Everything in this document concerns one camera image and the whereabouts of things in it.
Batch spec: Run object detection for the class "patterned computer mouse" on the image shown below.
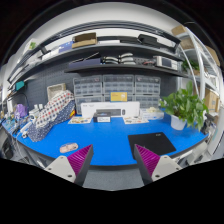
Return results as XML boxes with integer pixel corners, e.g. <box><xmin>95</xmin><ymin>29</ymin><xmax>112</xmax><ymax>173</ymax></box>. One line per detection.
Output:
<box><xmin>60</xmin><ymin>143</ymin><xmax>78</xmax><ymax>153</ymax></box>

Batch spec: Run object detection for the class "white tissue box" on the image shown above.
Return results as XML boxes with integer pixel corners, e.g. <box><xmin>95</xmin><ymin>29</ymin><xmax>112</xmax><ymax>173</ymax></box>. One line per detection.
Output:
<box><xmin>140</xmin><ymin>107</ymin><xmax>164</xmax><ymax>120</ymax></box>

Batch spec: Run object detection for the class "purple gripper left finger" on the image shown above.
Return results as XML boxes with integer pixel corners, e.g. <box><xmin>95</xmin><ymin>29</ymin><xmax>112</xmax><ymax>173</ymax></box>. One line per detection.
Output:
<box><xmin>45</xmin><ymin>145</ymin><xmax>94</xmax><ymax>186</ymax></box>

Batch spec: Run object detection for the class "left picture card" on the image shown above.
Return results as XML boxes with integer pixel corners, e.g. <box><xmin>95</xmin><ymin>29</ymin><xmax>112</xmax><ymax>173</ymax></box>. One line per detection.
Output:
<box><xmin>68</xmin><ymin>117</ymin><xmax>92</xmax><ymax>124</ymax></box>

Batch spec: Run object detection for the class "picture card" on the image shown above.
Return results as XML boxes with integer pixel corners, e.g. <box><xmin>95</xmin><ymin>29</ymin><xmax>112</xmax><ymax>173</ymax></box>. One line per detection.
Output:
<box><xmin>68</xmin><ymin>117</ymin><xmax>92</xmax><ymax>124</ymax></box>
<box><xmin>123</xmin><ymin>116</ymin><xmax>149</xmax><ymax>124</ymax></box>

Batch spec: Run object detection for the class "small black box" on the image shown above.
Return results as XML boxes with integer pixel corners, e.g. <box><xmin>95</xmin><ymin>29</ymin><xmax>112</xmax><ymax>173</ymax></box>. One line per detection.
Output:
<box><xmin>93</xmin><ymin>113</ymin><xmax>111</xmax><ymax>123</ymax></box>

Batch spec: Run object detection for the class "purple figure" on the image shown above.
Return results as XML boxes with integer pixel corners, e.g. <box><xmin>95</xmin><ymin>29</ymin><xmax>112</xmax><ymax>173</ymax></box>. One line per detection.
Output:
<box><xmin>14</xmin><ymin>104</ymin><xmax>27</xmax><ymax>119</ymax></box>

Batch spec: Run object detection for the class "white oscilloscope instrument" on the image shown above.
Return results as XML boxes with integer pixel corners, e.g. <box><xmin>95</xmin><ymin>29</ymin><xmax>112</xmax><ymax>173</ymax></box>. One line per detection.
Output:
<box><xmin>156</xmin><ymin>56</ymin><xmax>178</xmax><ymax>70</ymax></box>

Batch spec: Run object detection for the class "patterned fabric bundle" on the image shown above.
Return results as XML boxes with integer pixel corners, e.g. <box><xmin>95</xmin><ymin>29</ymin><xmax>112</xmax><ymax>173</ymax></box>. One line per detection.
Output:
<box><xmin>27</xmin><ymin>90</ymin><xmax>75</xmax><ymax>142</ymax></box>

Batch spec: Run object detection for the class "right grey drawer cabinet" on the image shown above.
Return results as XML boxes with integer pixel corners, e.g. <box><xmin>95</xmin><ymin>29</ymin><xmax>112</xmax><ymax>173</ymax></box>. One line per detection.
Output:
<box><xmin>135</xmin><ymin>75</ymin><xmax>161</xmax><ymax>108</ymax></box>

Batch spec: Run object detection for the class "middle grey drawer cabinet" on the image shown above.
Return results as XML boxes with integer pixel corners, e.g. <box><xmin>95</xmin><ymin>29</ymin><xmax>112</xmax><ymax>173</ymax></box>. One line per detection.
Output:
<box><xmin>103</xmin><ymin>74</ymin><xmax>134</xmax><ymax>102</ymax></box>

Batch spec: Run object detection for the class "black mouse pad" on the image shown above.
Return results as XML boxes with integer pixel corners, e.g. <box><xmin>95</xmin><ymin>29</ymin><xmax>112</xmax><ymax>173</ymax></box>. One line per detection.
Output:
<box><xmin>128</xmin><ymin>132</ymin><xmax>176</xmax><ymax>155</ymax></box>

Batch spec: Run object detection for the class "white keyboard box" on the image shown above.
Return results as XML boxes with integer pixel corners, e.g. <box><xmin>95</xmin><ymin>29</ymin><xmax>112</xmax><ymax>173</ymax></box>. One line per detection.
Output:
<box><xmin>81</xmin><ymin>101</ymin><xmax>140</xmax><ymax>117</ymax></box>

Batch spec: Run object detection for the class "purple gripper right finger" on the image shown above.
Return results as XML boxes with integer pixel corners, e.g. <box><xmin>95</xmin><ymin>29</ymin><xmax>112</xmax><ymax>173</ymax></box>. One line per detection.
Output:
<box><xmin>134</xmin><ymin>144</ymin><xmax>181</xmax><ymax>185</ymax></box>

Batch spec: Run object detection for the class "green potted plant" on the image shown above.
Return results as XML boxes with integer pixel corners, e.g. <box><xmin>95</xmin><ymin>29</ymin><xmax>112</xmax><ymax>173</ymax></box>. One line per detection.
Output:
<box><xmin>160</xmin><ymin>81</ymin><xmax>208</xmax><ymax>131</ymax></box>

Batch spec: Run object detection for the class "white metal rack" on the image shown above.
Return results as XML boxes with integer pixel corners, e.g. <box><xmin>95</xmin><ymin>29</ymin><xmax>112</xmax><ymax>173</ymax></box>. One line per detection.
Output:
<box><xmin>172</xmin><ymin>25</ymin><xmax>224</xmax><ymax>115</ymax></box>

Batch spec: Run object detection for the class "cardboard box on shelf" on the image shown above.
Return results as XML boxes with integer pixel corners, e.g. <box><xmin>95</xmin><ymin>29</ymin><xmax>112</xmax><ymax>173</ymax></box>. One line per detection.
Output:
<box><xmin>72</xmin><ymin>32</ymin><xmax>97</xmax><ymax>48</ymax></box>

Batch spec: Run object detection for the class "black case on shelf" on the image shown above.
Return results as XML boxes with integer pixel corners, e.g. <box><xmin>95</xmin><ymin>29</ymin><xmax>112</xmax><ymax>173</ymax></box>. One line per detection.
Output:
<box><xmin>138</xmin><ymin>34</ymin><xmax>158</xmax><ymax>46</ymax></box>

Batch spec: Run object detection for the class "yellow box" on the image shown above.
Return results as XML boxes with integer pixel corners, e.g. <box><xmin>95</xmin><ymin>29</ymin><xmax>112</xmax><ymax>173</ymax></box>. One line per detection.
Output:
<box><xmin>110</xmin><ymin>92</ymin><xmax>127</xmax><ymax>102</ymax></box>

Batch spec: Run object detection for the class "right picture card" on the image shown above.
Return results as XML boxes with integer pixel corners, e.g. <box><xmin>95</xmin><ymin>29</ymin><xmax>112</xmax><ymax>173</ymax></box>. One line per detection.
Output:
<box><xmin>123</xmin><ymin>116</ymin><xmax>149</xmax><ymax>124</ymax></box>

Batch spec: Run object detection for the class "left grey drawer cabinet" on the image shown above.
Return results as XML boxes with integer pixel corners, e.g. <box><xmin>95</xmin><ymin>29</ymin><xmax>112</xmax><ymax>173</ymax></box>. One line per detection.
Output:
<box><xmin>73</xmin><ymin>75</ymin><xmax>103</xmax><ymax>114</ymax></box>

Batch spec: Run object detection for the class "grey drawer cabinet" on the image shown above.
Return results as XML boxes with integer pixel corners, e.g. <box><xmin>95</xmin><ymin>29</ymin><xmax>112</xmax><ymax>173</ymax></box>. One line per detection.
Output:
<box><xmin>135</xmin><ymin>75</ymin><xmax>161</xmax><ymax>108</ymax></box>
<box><xmin>73</xmin><ymin>75</ymin><xmax>103</xmax><ymax>114</ymax></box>
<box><xmin>103</xmin><ymin>74</ymin><xmax>134</xmax><ymax>102</ymax></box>

